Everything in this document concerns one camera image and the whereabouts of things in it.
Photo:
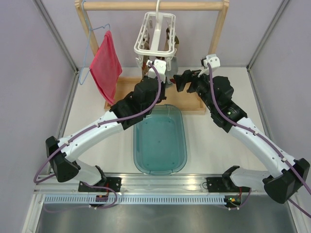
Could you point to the cream striped sock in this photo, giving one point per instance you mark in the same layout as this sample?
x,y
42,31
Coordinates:
x,y
176,45

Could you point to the aluminium frame post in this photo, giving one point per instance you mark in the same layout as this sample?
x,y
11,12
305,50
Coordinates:
x,y
55,33
278,14

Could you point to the right aluminium frame post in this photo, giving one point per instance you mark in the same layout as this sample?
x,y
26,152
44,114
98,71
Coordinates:
x,y
278,14

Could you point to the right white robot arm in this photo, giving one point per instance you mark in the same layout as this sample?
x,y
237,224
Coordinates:
x,y
284,175

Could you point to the wooden clothes rack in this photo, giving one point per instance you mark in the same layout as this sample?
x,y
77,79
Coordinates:
x,y
220,6

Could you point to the left aluminium frame post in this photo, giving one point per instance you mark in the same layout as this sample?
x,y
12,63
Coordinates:
x,y
55,33

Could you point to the blue wire hanger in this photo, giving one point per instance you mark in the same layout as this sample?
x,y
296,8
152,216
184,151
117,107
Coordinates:
x,y
89,31

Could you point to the slotted cable duct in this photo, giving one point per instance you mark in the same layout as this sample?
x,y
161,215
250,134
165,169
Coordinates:
x,y
136,199

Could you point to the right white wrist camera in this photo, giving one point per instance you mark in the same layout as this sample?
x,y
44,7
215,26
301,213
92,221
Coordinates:
x,y
210,63

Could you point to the red mesh cloth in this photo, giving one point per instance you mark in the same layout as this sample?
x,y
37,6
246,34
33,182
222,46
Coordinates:
x,y
106,68

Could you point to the aluminium mounting rail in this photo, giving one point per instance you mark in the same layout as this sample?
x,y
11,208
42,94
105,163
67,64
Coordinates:
x,y
148,184

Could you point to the grey ankle sock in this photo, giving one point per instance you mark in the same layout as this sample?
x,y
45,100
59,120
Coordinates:
x,y
174,66

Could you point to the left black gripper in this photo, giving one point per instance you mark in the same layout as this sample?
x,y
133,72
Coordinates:
x,y
163,87

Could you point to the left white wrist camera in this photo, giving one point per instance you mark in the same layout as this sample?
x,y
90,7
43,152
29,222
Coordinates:
x,y
159,68

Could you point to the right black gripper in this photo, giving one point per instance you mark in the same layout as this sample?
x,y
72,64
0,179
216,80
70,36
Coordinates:
x,y
187,76

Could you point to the blue translucent plastic bin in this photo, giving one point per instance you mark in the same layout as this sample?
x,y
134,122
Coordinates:
x,y
159,142

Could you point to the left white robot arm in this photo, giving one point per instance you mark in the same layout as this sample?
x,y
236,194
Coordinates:
x,y
63,153

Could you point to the argyle patterned sock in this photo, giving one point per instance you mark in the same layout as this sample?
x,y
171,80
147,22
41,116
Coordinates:
x,y
145,68

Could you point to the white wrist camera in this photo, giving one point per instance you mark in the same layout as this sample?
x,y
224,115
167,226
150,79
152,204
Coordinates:
x,y
210,63
159,68

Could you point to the white clip sock hanger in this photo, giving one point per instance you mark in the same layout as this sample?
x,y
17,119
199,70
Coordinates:
x,y
148,40

